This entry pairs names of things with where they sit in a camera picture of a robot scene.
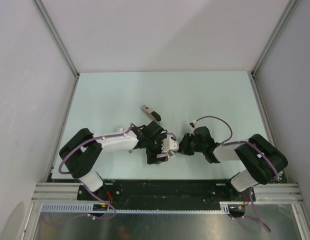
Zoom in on purple cable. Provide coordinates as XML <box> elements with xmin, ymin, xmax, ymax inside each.
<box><xmin>192</xmin><ymin>115</ymin><xmax>281</xmax><ymax>233</ymax></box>
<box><xmin>57</xmin><ymin>122</ymin><xmax>177</xmax><ymax>221</ymax></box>

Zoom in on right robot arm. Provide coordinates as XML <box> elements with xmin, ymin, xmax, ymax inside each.
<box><xmin>178</xmin><ymin>126</ymin><xmax>288</xmax><ymax>201</ymax></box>

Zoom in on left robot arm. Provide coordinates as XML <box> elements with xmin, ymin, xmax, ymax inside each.
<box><xmin>58</xmin><ymin>120</ymin><xmax>168</xmax><ymax>200</ymax></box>

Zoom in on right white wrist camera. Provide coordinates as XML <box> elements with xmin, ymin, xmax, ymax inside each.
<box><xmin>189</xmin><ymin>120</ymin><xmax>198</xmax><ymax>135</ymax></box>

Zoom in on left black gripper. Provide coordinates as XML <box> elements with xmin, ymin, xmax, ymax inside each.
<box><xmin>145</xmin><ymin>133</ymin><xmax>168</xmax><ymax>164</ymax></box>

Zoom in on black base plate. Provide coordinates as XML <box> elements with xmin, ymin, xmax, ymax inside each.
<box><xmin>77</xmin><ymin>179</ymin><xmax>256</xmax><ymax>213</ymax></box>

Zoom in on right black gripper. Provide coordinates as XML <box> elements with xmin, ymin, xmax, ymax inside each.
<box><xmin>176</xmin><ymin>133</ymin><xmax>205</xmax><ymax>156</ymax></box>

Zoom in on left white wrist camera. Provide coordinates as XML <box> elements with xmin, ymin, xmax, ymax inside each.
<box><xmin>161</xmin><ymin>138</ymin><xmax>179</xmax><ymax>157</ymax></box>

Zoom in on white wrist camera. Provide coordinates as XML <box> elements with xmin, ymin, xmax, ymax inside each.
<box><xmin>189</xmin><ymin>120</ymin><xmax>198</xmax><ymax>135</ymax></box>
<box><xmin>161</xmin><ymin>138</ymin><xmax>179</xmax><ymax>157</ymax></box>

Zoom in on black and cream stapler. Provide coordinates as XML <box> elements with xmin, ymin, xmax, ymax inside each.
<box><xmin>140</xmin><ymin>105</ymin><xmax>162</xmax><ymax>126</ymax></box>

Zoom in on grey slotted cable duct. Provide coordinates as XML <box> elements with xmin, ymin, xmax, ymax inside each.
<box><xmin>39</xmin><ymin>201</ymin><xmax>231</xmax><ymax>215</ymax></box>

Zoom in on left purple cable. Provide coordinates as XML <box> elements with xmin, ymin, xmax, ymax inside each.
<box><xmin>57</xmin><ymin>122</ymin><xmax>177</xmax><ymax>221</ymax></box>

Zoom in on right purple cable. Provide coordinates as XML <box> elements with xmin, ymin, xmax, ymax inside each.
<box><xmin>192</xmin><ymin>115</ymin><xmax>281</xmax><ymax>233</ymax></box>

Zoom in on red staple box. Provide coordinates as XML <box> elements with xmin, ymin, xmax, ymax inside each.
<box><xmin>156</xmin><ymin>152</ymin><xmax>171</xmax><ymax>161</ymax></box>

